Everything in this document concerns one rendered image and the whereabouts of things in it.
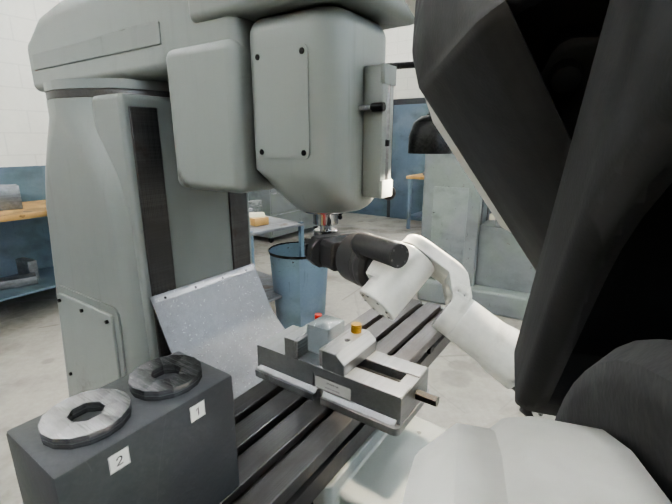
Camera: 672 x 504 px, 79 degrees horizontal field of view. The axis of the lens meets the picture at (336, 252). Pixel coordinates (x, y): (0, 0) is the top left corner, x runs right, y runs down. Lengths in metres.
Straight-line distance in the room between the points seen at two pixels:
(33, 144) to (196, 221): 3.99
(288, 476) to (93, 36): 0.97
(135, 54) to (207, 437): 0.74
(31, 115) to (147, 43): 4.06
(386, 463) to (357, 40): 0.76
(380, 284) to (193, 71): 0.51
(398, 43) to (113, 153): 7.36
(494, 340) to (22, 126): 4.71
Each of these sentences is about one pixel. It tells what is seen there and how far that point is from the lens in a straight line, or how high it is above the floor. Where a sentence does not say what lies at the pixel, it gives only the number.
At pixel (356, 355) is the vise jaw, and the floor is 1.03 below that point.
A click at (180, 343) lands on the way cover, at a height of 0.99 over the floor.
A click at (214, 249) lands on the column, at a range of 1.09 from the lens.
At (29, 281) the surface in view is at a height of 0.27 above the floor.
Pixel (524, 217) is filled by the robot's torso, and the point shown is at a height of 1.40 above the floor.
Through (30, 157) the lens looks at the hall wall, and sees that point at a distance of 4.95.
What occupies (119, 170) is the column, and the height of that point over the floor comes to 1.37.
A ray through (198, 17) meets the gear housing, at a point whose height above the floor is 1.64.
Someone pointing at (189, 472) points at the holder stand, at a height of 1.03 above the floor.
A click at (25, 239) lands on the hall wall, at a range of 4.97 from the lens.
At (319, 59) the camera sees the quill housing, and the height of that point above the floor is 1.55.
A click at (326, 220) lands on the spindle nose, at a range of 0.77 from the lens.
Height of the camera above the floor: 1.43
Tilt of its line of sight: 15 degrees down
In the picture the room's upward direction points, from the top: straight up
